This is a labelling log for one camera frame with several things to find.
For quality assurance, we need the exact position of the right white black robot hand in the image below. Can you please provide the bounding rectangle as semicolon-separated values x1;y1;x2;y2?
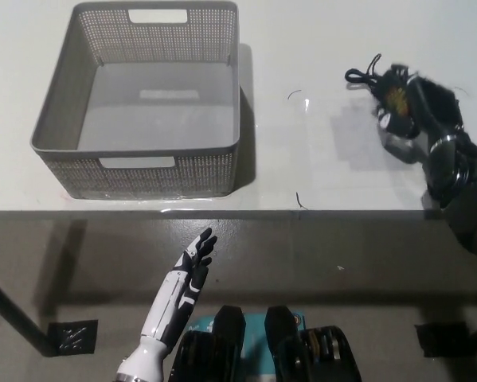
377;75;464;164

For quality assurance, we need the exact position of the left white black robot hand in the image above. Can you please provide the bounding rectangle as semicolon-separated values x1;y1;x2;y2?
140;227;219;353

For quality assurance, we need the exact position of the black power adapter with cord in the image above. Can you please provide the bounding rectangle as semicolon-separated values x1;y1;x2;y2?
344;53;418;124

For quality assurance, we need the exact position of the black teal robot torso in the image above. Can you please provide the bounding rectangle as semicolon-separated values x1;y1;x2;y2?
170;304;361;382

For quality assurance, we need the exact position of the black floor tape patch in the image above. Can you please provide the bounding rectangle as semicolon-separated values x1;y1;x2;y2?
46;319;100;357
414;322;472;358

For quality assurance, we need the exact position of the grey perforated plastic basket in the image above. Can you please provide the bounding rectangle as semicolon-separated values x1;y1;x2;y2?
29;0;241;200

